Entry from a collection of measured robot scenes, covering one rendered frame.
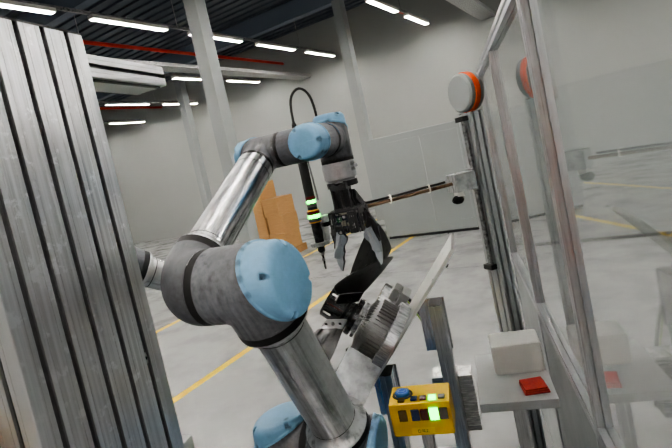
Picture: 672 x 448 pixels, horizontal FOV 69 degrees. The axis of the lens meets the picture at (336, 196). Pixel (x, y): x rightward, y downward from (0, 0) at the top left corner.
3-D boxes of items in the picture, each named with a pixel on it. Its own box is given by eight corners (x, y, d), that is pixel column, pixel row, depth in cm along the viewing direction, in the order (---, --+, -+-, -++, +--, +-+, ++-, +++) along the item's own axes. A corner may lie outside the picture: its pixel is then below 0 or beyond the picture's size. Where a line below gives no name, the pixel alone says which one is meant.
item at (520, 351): (538, 351, 183) (533, 324, 183) (546, 372, 168) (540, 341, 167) (492, 356, 188) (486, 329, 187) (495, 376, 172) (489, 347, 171)
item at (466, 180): (469, 189, 196) (465, 168, 195) (480, 188, 190) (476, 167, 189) (448, 194, 193) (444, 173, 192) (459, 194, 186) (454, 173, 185)
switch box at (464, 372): (481, 416, 192) (470, 363, 190) (482, 430, 183) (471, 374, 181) (443, 419, 195) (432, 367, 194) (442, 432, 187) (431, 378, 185)
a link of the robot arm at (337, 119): (303, 118, 107) (318, 118, 115) (314, 167, 108) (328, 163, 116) (335, 110, 104) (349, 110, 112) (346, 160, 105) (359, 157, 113)
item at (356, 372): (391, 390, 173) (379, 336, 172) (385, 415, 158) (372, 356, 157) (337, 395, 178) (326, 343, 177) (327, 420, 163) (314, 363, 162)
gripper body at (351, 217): (331, 239, 108) (320, 186, 107) (340, 231, 116) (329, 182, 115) (365, 233, 106) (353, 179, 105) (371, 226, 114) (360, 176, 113)
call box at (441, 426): (456, 417, 134) (449, 380, 133) (456, 439, 124) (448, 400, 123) (399, 421, 138) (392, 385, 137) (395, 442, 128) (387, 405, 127)
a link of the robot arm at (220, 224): (156, 345, 77) (259, 169, 114) (212, 342, 72) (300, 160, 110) (112, 296, 71) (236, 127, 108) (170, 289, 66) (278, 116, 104)
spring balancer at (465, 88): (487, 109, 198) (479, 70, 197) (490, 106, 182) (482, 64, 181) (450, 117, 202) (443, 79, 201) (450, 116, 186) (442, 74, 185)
